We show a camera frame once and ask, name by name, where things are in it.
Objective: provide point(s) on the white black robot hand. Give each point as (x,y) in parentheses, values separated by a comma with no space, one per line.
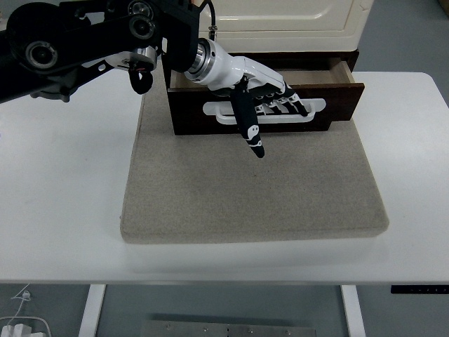
(228,70)

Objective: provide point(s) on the dark brown wooden drawer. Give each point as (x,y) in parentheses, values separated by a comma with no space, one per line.
(340,102)

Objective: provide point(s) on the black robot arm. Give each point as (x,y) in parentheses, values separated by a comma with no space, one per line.
(87,31)

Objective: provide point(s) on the beige fabric mat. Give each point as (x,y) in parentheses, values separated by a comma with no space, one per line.
(252,196)

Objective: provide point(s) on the grey metal plate with screws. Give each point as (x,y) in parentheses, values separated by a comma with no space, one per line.
(228,330)

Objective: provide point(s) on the white table leg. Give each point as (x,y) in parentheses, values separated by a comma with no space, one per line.
(92,312)
(352,312)

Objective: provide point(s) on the black table control panel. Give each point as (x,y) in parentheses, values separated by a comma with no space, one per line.
(417,289)

